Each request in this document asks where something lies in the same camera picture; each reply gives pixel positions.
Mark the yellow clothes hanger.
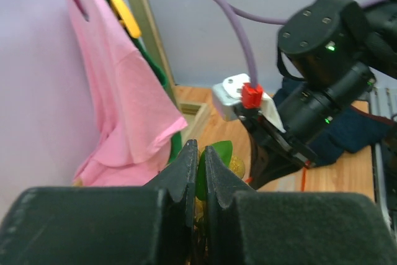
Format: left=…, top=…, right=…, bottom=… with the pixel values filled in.
left=106, top=0, right=141, bottom=39

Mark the green shirt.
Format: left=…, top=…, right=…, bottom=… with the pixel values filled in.
left=89, top=0, right=184, bottom=164

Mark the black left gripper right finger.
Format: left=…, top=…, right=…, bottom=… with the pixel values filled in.
left=204, top=145, right=397, bottom=265

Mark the clear zip top bag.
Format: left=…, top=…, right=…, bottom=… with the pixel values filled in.
left=258, top=168, right=308, bottom=192

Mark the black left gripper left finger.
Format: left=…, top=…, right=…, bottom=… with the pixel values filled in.
left=1, top=140, right=198, bottom=264

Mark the pink shirt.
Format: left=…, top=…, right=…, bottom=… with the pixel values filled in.
left=67, top=0, right=187, bottom=186

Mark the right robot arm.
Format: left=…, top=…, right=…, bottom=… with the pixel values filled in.
left=235, top=0, right=396, bottom=189

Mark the longan fruit bunch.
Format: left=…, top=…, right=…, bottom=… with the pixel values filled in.
left=195, top=140, right=250, bottom=235

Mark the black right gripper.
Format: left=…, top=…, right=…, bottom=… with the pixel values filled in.
left=238, top=64, right=375, bottom=190

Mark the dark navy cloth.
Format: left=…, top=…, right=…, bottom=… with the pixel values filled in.
left=272, top=76, right=395, bottom=166

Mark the wooden clothes rack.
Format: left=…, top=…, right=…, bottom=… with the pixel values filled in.
left=128, top=0, right=212, bottom=146

